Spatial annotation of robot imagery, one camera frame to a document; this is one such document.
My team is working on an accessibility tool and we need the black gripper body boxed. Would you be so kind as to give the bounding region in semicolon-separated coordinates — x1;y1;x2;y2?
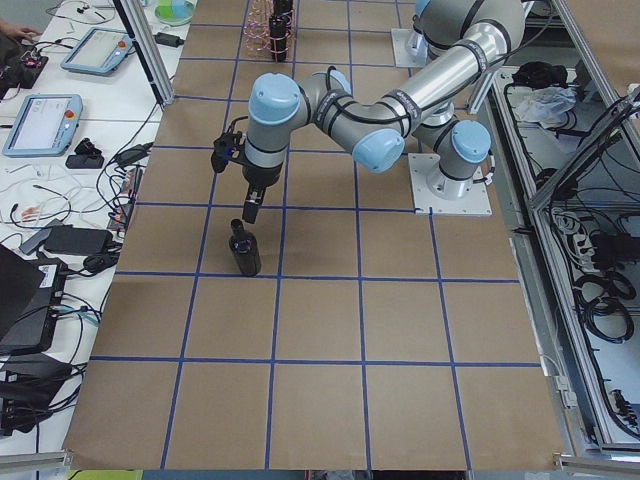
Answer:
211;130;281;188

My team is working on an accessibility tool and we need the dark wine bottle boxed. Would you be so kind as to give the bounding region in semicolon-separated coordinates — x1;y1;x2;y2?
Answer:
228;219;261;277

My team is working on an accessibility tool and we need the dark bottle in basket front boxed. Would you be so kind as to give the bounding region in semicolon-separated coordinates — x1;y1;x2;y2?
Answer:
269;14;290;63

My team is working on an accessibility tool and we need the dark bottle in basket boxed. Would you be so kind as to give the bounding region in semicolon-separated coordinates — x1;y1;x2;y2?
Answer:
273;0;293;16
269;14;290;63

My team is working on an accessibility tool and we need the dark bottle in basket rear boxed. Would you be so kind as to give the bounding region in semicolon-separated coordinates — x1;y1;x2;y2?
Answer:
273;0;293;16

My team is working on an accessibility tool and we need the black power adapter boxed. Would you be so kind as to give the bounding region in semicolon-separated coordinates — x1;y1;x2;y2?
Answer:
154;32;184;48

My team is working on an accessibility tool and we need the green bowl with blocks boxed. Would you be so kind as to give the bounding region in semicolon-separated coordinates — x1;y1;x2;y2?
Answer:
154;0;195;27

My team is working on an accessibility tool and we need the teach pendant far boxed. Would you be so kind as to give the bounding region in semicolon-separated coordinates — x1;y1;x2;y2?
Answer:
61;27;133;76

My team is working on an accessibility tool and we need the teach pendant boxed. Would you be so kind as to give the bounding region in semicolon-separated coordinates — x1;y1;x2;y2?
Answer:
61;27;133;76
2;94;83;158

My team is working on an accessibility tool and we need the teach pendant near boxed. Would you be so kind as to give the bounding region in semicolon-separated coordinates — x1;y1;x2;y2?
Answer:
2;94;83;158

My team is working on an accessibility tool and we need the copper wire wine basket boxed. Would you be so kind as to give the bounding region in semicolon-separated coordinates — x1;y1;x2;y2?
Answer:
243;0;295;63

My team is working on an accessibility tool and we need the aluminium frame post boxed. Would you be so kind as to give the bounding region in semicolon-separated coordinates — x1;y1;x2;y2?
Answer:
113;0;174;108

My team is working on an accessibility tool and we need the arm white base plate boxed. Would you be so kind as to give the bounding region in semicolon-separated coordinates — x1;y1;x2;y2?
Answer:
391;28;435;68
408;153;492;217

